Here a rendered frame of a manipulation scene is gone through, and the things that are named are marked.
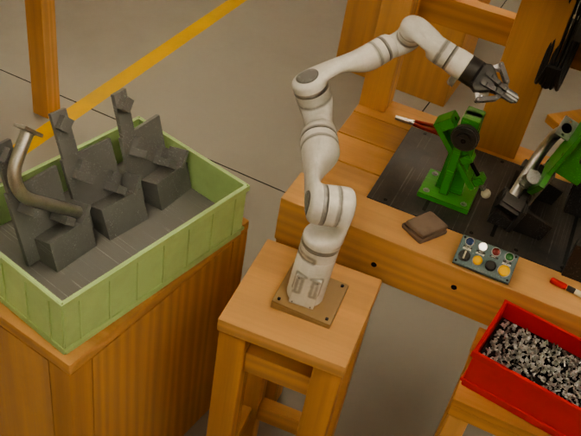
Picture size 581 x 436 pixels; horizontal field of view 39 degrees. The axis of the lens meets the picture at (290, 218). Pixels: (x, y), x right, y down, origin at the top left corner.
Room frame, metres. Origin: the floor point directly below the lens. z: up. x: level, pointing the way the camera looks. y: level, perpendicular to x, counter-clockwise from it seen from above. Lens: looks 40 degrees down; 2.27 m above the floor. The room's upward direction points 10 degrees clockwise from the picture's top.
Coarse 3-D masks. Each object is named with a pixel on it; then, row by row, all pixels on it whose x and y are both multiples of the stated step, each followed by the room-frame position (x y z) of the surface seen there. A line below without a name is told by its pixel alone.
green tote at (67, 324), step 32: (192, 160) 1.75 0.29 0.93; (0, 192) 1.47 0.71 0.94; (224, 192) 1.69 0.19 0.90; (0, 224) 1.47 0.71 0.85; (192, 224) 1.48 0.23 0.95; (224, 224) 1.59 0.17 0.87; (0, 256) 1.25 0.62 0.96; (160, 256) 1.39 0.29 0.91; (192, 256) 1.49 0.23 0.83; (0, 288) 1.26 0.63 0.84; (32, 288) 1.19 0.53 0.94; (96, 288) 1.22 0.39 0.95; (128, 288) 1.30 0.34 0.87; (160, 288) 1.40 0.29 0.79; (32, 320) 1.20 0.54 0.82; (64, 320) 1.15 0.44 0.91; (96, 320) 1.22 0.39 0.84; (64, 352) 1.14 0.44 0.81
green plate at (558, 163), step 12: (576, 132) 1.79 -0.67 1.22; (564, 144) 1.81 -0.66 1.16; (576, 144) 1.73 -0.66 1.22; (552, 156) 1.83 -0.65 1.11; (564, 156) 1.73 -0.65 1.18; (576, 156) 1.74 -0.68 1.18; (552, 168) 1.74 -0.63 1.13; (564, 168) 1.74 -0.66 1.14; (576, 168) 1.73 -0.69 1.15; (576, 180) 1.73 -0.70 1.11
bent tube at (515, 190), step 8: (568, 120) 1.84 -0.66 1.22; (560, 128) 1.82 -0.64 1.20; (568, 128) 1.85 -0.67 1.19; (552, 136) 1.88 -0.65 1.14; (560, 136) 1.81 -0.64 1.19; (568, 136) 1.81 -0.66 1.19; (544, 144) 1.89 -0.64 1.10; (552, 144) 1.89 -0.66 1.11; (536, 152) 1.89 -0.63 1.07; (544, 152) 1.88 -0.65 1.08; (536, 160) 1.87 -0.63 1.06; (528, 168) 1.85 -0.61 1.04; (536, 168) 1.86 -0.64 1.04; (512, 192) 1.80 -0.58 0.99; (520, 192) 1.80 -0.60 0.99
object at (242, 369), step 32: (224, 352) 1.28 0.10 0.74; (256, 352) 1.29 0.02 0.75; (224, 384) 1.28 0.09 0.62; (256, 384) 1.51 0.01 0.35; (288, 384) 1.26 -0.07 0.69; (320, 384) 1.22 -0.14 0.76; (224, 416) 1.28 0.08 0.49; (256, 416) 1.51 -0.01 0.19; (288, 416) 1.50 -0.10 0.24; (320, 416) 1.22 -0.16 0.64
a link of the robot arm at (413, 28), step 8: (408, 16) 1.97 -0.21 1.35; (416, 16) 1.97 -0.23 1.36; (400, 24) 1.97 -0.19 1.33; (408, 24) 1.95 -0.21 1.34; (416, 24) 1.95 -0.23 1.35; (424, 24) 1.96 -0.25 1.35; (400, 32) 1.96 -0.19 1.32; (408, 32) 1.94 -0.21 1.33; (416, 32) 1.94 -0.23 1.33; (424, 32) 1.94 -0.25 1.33; (432, 32) 1.96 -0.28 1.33; (408, 40) 1.94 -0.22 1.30; (416, 40) 1.93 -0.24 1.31; (424, 40) 1.93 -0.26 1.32; (432, 40) 1.94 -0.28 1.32; (440, 40) 1.95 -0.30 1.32; (424, 48) 1.93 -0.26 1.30; (432, 48) 1.93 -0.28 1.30; (440, 48) 1.93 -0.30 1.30; (448, 48) 1.93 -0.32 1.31; (432, 56) 1.93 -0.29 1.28; (440, 56) 1.92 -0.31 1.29; (448, 56) 1.92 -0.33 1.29; (440, 64) 1.92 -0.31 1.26
